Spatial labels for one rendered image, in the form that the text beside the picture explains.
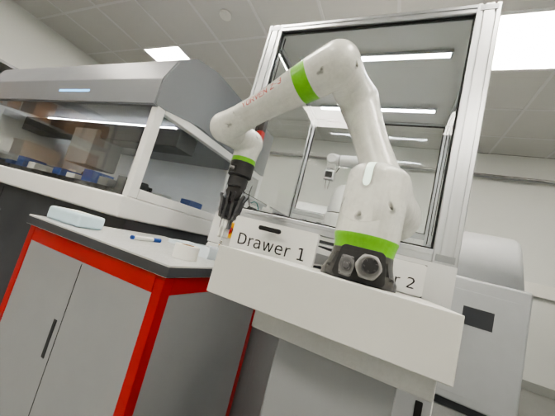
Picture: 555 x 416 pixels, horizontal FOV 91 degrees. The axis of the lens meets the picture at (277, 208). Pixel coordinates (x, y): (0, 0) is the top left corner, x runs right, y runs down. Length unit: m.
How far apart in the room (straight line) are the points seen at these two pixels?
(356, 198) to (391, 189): 0.07
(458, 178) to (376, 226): 0.67
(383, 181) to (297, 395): 0.41
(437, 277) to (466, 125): 0.57
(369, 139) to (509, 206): 3.89
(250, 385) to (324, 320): 0.91
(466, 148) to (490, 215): 3.35
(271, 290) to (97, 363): 0.53
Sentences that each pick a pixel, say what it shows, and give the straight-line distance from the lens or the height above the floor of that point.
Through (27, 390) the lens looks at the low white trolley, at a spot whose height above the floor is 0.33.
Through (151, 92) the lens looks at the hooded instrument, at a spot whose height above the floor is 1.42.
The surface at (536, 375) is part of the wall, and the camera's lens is 4.65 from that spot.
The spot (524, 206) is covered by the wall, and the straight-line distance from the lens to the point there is 4.67.
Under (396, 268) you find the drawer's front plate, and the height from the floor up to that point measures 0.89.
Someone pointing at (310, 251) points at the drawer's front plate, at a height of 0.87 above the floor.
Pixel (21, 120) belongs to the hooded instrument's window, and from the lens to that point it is 2.51.
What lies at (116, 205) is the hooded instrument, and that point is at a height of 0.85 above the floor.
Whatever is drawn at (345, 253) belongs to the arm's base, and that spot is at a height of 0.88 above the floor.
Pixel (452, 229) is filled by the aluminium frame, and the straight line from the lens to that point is 1.13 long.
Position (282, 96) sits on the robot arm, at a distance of 0.86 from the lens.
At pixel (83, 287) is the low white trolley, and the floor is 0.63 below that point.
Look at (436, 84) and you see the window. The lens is 1.36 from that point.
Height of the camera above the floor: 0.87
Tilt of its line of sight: 7 degrees up
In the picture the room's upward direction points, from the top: 15 degrees clockwise
